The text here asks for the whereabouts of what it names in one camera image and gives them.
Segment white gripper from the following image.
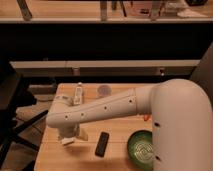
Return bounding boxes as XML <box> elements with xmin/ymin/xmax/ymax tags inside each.
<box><xmin>58</xmin><ymin>124</ymin><xmax>88</xmax><ymax>140</ymax></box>

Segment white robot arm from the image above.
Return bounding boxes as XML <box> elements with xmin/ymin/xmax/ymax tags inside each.
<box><xmin>46</xmin><ymin>79</ymin><xmax>213</xmax><ymax>171</ymax></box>

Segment black remote control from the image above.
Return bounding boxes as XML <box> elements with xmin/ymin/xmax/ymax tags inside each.
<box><xmin>95</xmin><ymin>132</ymin><xmax>109</xmax><ymax>157</ymax></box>

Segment white tube bottle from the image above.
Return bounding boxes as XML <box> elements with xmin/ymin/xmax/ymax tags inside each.
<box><xmin>73</xmin><ymin>82</ymin><xmax>83</xmax><ymax>105</ymax></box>

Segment white paper cup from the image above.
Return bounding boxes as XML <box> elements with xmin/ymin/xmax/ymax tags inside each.
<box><xmin>97</xmin><ymin>85</ymin><xmax>111</xmax><ymax>98</ymax></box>

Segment green glass bowl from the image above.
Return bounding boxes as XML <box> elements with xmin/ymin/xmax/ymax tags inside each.
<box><xmin>127</xmin><ymin>130</ymin><xmax>154</xmax><ymax>171</ymax></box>

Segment orange carrot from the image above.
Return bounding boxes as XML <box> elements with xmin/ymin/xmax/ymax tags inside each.
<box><xmin>144</xmin><ymin>115</ymin><xmax>149</xmax><ymax>121</ymax></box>

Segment black office chair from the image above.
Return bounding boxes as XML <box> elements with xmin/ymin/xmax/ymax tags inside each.
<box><xmin>0</xmin><ymin>58</ymin><xmax>48</xmax><ymax>169</ymax></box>

